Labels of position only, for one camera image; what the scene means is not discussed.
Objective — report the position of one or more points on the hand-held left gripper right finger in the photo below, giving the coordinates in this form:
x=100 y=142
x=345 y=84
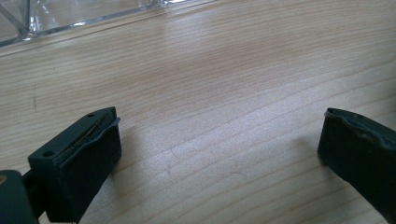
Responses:
x=358 y=155

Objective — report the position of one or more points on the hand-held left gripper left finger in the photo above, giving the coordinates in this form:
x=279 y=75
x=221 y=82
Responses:
x=77 y=174

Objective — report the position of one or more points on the clear acrylic book rack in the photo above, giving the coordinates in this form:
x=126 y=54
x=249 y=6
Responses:
x=77 y=12

